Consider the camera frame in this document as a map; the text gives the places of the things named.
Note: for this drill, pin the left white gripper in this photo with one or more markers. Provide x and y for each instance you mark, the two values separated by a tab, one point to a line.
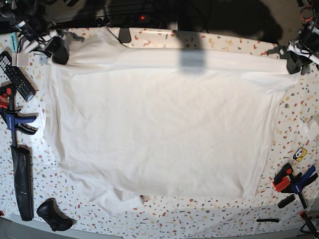
297	59

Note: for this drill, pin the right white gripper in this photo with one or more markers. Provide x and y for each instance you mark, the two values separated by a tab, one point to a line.
51	45

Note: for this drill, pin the white T-shirt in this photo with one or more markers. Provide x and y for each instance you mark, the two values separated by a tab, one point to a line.
130	122

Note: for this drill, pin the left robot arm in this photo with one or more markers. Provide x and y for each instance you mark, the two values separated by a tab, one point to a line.
308	36

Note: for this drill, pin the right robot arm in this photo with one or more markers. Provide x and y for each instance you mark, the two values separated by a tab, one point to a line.
28	19

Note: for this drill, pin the black TV remote control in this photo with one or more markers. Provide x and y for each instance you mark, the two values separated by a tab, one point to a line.
18	79

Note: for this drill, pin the teal highlighter marker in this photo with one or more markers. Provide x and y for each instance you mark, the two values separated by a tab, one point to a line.
14	42

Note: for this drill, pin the white power adapter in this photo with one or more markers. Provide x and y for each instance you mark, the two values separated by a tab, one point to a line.
310	128

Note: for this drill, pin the black power strip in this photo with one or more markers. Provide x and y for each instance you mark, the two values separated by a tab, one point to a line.
120	20

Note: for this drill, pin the blue black bar clamp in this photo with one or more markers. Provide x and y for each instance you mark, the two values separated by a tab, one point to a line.
10	115

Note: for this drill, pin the yellow panda sticker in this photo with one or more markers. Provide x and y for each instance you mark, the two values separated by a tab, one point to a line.
299	154

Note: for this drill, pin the black sheath sleeve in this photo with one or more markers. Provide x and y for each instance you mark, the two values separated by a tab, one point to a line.
22	181

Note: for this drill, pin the blue red bar clamp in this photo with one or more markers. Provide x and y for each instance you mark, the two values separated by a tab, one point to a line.
287	182

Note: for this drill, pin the small black bar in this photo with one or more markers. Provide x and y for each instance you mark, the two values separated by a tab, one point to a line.
286	201

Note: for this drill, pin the red clamp end piece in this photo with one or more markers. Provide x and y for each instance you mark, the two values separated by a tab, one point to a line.
308	227

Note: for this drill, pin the black game controller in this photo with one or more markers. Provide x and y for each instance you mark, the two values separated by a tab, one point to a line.
51	214

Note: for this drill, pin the black flat strip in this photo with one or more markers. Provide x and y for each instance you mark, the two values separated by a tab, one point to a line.
268	220

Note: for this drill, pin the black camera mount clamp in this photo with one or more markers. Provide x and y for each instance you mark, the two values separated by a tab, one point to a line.
124	35

